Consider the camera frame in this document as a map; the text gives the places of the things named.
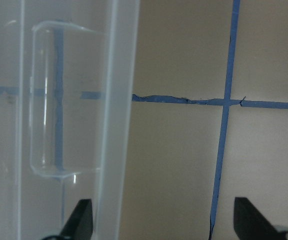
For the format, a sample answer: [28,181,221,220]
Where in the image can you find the clear plastic box lid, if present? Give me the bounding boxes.
[0,0,140,240]

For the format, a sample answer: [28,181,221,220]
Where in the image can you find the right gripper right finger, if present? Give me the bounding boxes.
[233,197,279,240]

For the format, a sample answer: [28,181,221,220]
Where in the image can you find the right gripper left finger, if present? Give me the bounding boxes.
[59,199,93,240]

